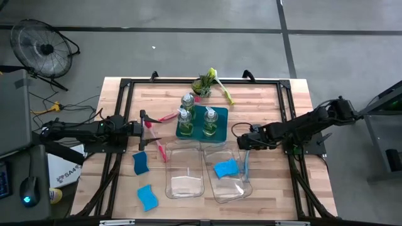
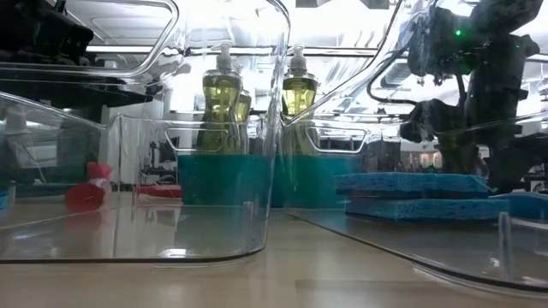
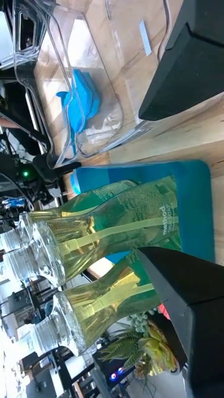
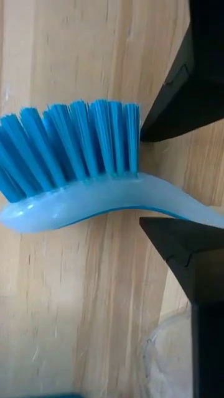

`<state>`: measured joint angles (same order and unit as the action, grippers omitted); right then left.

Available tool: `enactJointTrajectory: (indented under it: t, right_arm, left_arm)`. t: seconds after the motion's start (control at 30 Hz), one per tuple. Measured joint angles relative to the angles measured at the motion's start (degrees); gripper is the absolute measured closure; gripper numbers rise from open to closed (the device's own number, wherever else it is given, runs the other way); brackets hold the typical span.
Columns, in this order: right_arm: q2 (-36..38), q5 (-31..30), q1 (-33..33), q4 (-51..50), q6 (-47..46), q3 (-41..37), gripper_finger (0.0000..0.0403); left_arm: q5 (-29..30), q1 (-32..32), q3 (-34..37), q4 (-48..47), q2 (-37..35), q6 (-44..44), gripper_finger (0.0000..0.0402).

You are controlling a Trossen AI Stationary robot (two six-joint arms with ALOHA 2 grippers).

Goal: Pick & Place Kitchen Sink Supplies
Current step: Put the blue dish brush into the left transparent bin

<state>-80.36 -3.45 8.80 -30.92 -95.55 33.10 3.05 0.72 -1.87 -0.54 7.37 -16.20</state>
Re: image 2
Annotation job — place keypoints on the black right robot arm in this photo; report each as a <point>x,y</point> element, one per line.
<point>492,94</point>

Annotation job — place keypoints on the green soap pump bottle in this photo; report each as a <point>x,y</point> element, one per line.
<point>245,107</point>
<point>220,107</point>
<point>298,96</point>

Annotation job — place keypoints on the clear plastic bin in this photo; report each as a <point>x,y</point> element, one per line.
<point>128,231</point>
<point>385,239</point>

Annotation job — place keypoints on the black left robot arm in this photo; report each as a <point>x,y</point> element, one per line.
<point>17,34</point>

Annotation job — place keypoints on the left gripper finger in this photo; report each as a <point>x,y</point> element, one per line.
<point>137,96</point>

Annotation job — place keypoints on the teal plastic bin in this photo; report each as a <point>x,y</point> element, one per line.
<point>227,179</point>

